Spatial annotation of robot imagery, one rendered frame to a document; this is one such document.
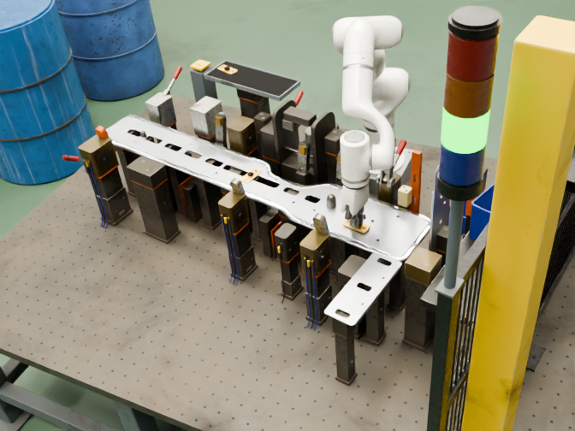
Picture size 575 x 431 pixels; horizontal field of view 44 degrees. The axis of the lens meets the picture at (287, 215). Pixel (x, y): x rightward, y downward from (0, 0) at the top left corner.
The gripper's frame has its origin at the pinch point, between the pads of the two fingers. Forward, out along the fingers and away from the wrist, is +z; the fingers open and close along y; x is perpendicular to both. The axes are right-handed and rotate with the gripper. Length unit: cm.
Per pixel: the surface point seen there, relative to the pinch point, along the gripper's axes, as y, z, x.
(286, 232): 12.5, 4.2, -19.0
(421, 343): 11.6, 29.8, 30.1
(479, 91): 61, -95, 58
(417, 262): 10.1, -2.9, 26.7
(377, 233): -0.9, 3.2, 7.2
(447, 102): 61, -92, 54
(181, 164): 2, 3, -73
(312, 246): 18.6, -1.3, -4.2
